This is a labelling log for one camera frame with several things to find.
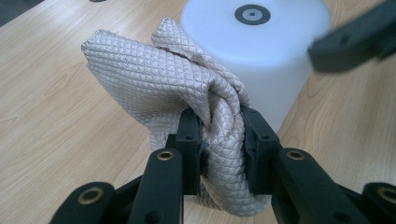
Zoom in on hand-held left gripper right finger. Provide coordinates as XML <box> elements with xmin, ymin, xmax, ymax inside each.
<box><xmin>241</xmin><ymin>105</ymin><xmax>283</xmax><ymax>195</ymax></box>

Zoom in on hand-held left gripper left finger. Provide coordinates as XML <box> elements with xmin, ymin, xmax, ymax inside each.
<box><xmin>166</xmin><ymin>107</ymin><xmax>204</xmax><ymax>196</ymax></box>

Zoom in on beige quilted cloth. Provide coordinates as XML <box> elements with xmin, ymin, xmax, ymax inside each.
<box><xmin>81</xmin><ymin>17</ymin><xmax>272</xmax><ymax>217</ymax></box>

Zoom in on white cylinder with black ring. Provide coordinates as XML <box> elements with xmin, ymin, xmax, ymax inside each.
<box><xmin>179</xmin><ymin>0</ymin><xmax>332</xmax><ymax>133</ymax></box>

